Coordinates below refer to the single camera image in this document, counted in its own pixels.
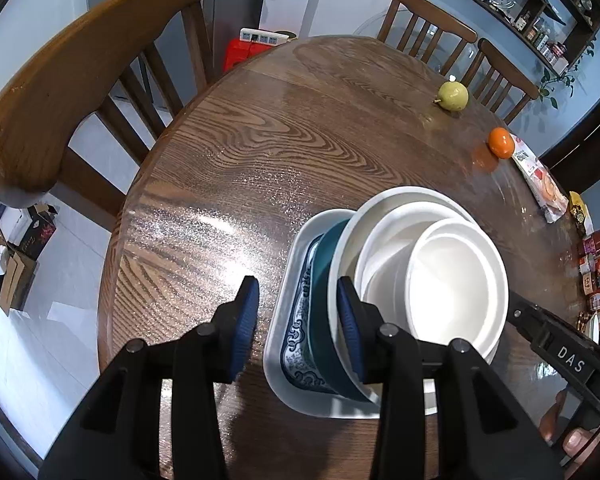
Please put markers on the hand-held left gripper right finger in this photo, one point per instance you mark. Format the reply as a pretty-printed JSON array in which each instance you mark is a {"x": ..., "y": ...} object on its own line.
[{"x": 352, "y": 330}]

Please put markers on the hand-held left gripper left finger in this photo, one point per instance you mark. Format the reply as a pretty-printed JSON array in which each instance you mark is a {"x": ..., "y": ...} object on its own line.
[{"x": 245, "y": 325}]

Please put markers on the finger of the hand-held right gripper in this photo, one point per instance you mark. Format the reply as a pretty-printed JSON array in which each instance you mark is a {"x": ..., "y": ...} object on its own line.
[{"x": 526, "y": 317}]

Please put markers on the plain blue square plate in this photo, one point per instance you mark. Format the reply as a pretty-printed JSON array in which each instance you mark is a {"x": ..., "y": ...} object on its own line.
[{"x": 325, "y": 280}]

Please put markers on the medium white bowl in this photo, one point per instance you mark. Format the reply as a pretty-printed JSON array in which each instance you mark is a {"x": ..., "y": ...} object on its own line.
[{"x": 380, "y": 260}]

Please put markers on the white straight-sided bowl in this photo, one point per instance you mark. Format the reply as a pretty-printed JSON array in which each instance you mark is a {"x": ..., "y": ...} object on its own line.
[{"x": 455, "y": 285}]

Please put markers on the large white bowl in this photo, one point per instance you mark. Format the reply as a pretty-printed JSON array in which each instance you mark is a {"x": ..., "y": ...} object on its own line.
[{"x": 350, "y": 240}]

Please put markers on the person's right hand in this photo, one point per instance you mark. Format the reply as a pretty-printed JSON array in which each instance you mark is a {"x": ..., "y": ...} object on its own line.
[{"x": 577, "y": 442}]

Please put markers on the yellow snack packet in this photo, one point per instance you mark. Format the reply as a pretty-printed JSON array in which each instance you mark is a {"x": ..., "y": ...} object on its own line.
[{"x": 580, "y": 212}]

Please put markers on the clear snack packet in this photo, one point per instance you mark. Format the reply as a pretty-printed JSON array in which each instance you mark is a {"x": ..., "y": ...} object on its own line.
[{"x": 542, "y": 185}]

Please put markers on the dark brown door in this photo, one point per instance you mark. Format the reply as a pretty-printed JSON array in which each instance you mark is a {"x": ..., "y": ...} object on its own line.
[{"x": 590, "y": 160}]

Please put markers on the orange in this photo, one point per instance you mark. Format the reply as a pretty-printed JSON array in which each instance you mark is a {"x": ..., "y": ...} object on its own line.
[{"x": 501, "y": 142}]

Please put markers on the green pear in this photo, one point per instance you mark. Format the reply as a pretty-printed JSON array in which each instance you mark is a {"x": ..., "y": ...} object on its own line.
[{"x": 452, "y": 96}]

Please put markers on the small trailing vine plant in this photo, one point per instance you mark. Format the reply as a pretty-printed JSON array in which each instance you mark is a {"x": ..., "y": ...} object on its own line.
[{"x": 560, "y": 77}]

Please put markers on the wooden slat-back chair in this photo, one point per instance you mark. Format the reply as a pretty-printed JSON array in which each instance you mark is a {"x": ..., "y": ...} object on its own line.
[
  {"x": 430, "y": 12},
  {"x": 505, "y": 70}
]

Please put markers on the red plastic stool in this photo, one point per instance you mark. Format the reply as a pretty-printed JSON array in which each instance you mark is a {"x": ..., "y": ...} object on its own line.
[{"x": 240, "y": 55}]

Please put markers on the white power strip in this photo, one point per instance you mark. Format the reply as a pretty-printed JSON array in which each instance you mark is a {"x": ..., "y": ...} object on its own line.
[{"x": 265, "y": 36}]

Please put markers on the row of shelf bottles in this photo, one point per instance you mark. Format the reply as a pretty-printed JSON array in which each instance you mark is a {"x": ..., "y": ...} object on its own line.
[{"x": 535, "y": 25}]

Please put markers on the wooden chair with curved back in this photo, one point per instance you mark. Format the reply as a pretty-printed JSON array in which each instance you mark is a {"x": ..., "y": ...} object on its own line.
[{"x": 70, "y": 85}]

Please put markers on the dark wooden wall shelf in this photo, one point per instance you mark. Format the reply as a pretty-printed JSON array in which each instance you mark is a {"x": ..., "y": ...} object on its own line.
[{"x": 520, "y": 20}]

